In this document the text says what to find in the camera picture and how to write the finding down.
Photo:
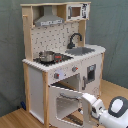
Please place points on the grey range hood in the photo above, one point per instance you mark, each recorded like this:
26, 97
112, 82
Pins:
48, 18

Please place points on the black toy faucet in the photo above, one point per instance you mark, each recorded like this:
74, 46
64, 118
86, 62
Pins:
73, 40

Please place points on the grey sink basin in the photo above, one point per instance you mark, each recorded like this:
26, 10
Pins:
79, 51

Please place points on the green backdrop curtain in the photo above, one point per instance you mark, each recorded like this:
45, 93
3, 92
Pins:
107, 27

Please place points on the right red stove knob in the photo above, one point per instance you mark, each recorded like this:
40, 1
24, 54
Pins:
74, 68

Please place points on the left red stove knob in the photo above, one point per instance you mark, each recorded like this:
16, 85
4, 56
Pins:
56, 75

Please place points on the white cabinet door with dispenser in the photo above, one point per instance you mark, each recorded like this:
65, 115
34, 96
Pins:
91, 70

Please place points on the toy microwave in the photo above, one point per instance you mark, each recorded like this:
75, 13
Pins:
78, 11

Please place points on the small steel pot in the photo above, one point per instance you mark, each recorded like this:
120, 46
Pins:
46, 56

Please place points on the black stovetop with red burners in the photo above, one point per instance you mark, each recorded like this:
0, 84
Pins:
55, 58

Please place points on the red stove knob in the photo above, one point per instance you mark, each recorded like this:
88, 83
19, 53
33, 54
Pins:
74, 68
56, 75

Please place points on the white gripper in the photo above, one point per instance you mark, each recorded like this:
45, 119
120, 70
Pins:
92, 108

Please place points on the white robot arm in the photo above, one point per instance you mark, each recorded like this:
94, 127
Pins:
116, 116

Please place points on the white oven door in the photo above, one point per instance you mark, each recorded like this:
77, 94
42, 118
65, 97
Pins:
63, 102

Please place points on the wooden toy kitchen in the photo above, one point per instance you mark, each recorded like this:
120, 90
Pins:
39, 78

